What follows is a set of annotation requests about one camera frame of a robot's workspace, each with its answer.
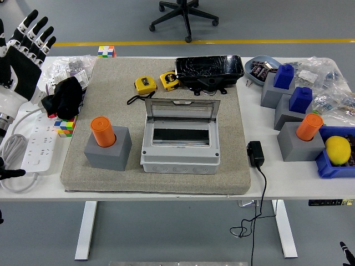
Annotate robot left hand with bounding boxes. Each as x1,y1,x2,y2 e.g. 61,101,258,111
0,9,57,117

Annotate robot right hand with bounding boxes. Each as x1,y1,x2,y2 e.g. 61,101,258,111
339,241,355,266

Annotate orange cylinder battery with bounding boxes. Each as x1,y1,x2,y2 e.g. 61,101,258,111
296,112,324,141
90,116,116,147

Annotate grey electrical box clear lid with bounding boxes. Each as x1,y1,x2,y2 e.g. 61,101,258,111
140,97,221,175

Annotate clear bag white parts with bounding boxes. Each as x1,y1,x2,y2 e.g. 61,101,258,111
38,57,70,89

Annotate black cloth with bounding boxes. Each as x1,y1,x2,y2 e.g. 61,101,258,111
41,76,84,120

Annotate clear bag purple label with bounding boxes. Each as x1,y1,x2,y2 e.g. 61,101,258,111
68,54,98,91

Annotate black table control panel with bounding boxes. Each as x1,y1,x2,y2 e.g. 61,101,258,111
308,198,355,207

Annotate white table leg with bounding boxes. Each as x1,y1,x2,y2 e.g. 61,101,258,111
74,201,98,261
271,199,299,259

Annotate colourful puzzle cube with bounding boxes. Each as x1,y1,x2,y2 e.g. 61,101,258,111
97,45,116,58
54,115,78,139

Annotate white power strip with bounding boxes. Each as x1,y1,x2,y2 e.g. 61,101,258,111
21,112,58,175

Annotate blue plastic bin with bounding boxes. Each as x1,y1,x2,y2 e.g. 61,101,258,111
315,126,355,180

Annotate grey-brown mat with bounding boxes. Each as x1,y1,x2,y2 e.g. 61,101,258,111
60,57,252,195

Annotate yellow lemon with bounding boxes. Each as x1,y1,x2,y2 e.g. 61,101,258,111
324,135,352,166

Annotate grey cube holder round hole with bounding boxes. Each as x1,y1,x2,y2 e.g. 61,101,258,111
277,121,326,162
84,126,133,172

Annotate black power adapter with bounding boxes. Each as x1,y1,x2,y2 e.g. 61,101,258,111
246,140,265,168

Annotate blue block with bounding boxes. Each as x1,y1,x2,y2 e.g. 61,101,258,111
273,64,295,90
288,86,313,114

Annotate black office chair base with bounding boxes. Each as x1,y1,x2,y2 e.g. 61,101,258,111
149,0,220,44

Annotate clear bags of parts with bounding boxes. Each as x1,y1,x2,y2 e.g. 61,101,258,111
282,56,355,125

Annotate black plastic tray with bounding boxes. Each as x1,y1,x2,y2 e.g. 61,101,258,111
174,54,245,96

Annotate dark snack packets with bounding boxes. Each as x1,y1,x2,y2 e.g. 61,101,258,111
250,60,270,79

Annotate blue-grey bowl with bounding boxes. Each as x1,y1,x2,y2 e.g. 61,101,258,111
244,55,282,87

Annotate white power cable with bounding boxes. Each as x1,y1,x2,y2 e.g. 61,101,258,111
0,106,47,193

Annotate black adapter cord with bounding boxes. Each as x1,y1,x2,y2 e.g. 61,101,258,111
229,165,268,266

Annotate yellow tape measure black strap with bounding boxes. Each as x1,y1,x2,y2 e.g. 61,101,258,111
126,76,158,105

